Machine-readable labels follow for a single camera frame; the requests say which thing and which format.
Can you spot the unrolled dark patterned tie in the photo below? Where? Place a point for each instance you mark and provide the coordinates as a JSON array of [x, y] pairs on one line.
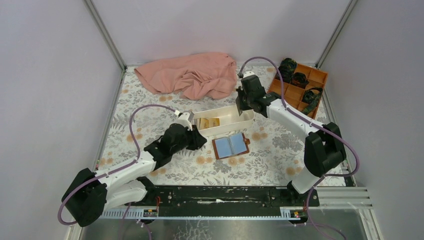
[[310, 101]]

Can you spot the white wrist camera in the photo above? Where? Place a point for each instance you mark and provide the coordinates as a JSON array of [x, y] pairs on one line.
[[245, 74], [184, 118]]

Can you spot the brown leather card holder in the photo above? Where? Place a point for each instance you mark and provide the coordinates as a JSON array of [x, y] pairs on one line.
[[230, 146]]

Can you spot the floral patterned table mat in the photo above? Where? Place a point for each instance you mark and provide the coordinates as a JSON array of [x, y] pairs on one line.
[[275, 154]]

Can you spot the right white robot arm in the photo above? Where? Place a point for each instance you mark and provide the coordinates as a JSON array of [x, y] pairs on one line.
[[323, 147]]

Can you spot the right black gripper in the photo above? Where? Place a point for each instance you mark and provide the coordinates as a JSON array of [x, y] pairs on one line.
[[243, 102]]

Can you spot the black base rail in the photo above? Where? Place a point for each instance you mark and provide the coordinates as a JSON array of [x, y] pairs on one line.
[[223, 201]]

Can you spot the white oblong plastic tray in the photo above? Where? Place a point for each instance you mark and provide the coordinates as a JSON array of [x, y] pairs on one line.
[[229, 118]]

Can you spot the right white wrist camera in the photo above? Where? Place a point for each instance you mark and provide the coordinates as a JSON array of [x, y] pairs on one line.
[[245, 74]]

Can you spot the wooden compartment organizer box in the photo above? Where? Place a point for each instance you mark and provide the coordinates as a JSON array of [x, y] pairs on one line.
[[293, 94]]

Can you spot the gold VIP card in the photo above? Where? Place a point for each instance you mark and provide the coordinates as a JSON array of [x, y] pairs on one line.
[[204, 123], [213, 122]]

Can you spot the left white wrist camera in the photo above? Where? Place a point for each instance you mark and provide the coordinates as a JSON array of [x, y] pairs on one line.
[[184, 118]]

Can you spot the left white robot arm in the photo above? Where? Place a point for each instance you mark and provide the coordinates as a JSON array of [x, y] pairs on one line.
[[92, 193]]

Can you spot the large rolled dark tie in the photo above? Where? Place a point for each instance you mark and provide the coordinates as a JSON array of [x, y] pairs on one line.
[[287, 69]]

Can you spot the small rolled dark tie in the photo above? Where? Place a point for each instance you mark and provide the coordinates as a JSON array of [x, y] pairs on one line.
[[299, 80]]

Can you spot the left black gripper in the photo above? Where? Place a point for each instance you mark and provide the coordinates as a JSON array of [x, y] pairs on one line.
[[196, 141]]

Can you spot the pink crumpled cloth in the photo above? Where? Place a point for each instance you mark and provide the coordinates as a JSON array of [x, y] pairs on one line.
[[210, 74]]

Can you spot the dark grey card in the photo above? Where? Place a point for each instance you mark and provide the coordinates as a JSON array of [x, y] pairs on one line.
[[239, 106]]

